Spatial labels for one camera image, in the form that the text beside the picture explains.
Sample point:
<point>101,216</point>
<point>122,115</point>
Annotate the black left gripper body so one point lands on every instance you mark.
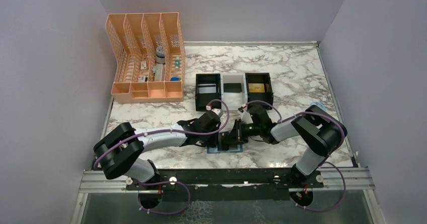
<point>208,141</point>

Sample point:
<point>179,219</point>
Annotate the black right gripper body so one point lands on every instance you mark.
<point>251,129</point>

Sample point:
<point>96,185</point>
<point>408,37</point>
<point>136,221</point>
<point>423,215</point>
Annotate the blue card holder wallet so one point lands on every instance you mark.
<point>235,146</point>

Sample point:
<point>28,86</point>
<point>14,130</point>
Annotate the grey card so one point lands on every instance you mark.
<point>223,144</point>

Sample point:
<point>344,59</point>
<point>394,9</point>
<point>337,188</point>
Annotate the silver crest card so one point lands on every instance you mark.
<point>211,89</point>

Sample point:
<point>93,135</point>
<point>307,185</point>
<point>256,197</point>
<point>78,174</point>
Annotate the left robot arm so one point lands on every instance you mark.
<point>118,153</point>

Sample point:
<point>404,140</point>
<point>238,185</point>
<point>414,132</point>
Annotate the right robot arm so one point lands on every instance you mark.
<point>322,133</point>

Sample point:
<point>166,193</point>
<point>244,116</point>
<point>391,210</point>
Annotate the white middle card tray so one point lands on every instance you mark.
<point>234,100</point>

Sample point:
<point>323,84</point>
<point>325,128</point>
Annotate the black left card tray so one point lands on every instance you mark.
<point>203,79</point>

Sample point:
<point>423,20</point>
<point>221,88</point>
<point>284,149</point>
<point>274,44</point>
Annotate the black card tray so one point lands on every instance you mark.
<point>203,79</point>
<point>263,78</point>

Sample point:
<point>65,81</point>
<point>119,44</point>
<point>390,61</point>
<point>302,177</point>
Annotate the black card in middle tray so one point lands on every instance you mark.
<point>232,87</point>

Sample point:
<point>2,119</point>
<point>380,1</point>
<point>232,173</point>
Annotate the gold card in right tray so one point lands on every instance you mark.
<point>256,88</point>

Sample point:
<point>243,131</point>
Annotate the black right card tray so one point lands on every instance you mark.
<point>263,78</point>

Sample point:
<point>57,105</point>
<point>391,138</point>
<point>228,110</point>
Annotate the light blue tape dispenser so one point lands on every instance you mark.
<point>318,104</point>

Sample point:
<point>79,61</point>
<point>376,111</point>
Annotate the green white small bottle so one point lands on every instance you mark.
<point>177,63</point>

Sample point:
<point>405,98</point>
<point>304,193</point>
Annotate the white red labelled box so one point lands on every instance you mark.
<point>142,78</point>

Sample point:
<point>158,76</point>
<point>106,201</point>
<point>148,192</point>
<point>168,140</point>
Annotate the round tin in organizer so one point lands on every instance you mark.
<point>160,55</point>

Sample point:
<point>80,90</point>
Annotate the orange plastic desk organizer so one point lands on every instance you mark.
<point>134,38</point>

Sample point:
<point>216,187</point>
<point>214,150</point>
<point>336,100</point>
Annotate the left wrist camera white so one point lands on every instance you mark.
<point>217,111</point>

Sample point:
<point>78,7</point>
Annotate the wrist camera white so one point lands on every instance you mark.
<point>245,115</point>
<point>217,111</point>

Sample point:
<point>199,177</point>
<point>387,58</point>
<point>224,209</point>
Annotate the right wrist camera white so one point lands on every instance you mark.
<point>245,115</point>

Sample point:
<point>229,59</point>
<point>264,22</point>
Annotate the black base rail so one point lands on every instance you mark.
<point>278,178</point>

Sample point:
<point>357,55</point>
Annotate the aluminium frame rail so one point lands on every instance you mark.
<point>355,179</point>

